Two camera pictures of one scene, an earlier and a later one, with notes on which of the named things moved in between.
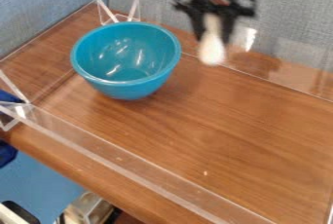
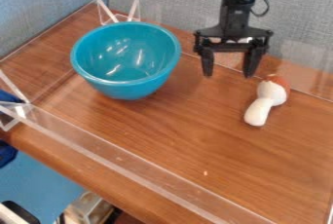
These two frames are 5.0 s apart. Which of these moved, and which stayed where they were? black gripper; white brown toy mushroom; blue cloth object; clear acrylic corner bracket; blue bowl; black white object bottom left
Moved: black gripper; white brown toy mushroom
Stayed: black white object bottom left; blue cloth object; clear acrylic corner bracket; blue bowl
